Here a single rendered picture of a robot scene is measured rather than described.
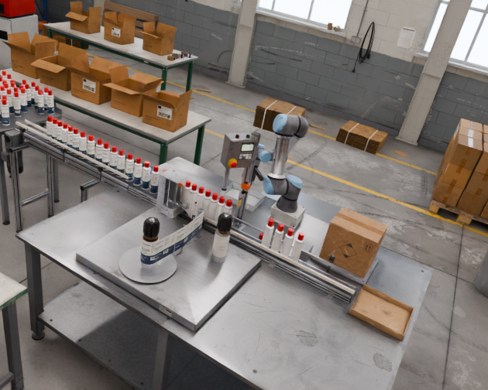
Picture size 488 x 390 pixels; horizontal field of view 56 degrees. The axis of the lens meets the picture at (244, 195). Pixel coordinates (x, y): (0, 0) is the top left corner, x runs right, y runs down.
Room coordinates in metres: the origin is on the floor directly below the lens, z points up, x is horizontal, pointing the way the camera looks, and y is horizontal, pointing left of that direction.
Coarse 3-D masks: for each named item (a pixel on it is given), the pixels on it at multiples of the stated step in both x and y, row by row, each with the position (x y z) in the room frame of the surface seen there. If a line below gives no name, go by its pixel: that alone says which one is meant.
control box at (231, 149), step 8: (232, 136) 2.49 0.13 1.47; (240, 136) 2.52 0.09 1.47; (224, 144) 2.50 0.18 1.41; (232, 144) 2.44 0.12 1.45; (240, 144) 2.47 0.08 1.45; (224, 152) 2.48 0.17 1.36; (232, 152) 2.45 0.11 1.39; (240, 152) 2.47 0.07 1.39; (248, 152) 2.50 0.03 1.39; (224, 160) 2.47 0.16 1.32; (232, 160) 2.45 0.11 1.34; (240, 160) 2.48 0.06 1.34; (248, 160) 2.50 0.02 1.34
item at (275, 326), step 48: (48, 240) 2.02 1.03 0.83; (96, 240) 2.10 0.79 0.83; (240, 288) 1.95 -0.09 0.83; (288, 288) 2.03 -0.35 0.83; (384, 288) 2.21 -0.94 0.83; (192, 336) 1.55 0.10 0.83; (240, 336) 1.61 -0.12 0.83; (288, 336) 1.67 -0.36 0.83; (336, 336) 1.74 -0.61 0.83; (384, 336) 1.81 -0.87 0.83; (288, 384) 1.39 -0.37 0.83; (336, 384) 1.44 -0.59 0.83; (384, 384) 1.50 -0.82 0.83
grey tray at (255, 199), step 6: (228, 186) 2.96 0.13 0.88; (234, 186) 3.03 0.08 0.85; (222, 192) 2.88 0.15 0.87; (228, 192) 2.95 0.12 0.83; (234, 192) 2.97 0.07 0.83; (252, 192) 2.98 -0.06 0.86; (228, 198) 2.83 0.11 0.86; (234, 198) 2.81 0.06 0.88; (252, 198) 2.94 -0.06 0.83; (258, 198) 2.96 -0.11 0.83; (246, 204) 2.78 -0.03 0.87; (252, 204) 2.85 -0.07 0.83; (258, 204) 2.84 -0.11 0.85; (252, 210) 2.76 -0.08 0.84
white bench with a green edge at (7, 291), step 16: (0, 272) 1.73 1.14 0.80; (0, 288) 1.62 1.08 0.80; (16, 288) 1.65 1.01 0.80; (0, 304) 1.53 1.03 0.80; (16, 320) 1.63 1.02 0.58; (16, 336) 1.63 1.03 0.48; (16, 352) 1.62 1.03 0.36; (16, 368) 1.61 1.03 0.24; (0, 384) 1.52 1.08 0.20; (16, 384) 1.60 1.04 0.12
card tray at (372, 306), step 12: (372, 288) 2.14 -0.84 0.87; (360, 300) 2.05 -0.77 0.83; (372, 300) 2.07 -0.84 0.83; (384, 300) 2.09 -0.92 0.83; (396, 300) 2.08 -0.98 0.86; (360, 312) 1.95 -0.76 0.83; (372, 312) 1.97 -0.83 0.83; (384, 312) 1.99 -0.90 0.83; (396, 312) 2.01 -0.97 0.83; (408, 312) 2.03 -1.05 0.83; (372, 324) 1.87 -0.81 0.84; (384, 324) 1.89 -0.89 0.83; (396, 324) 1.91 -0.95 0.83; (396, 336) 1.81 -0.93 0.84
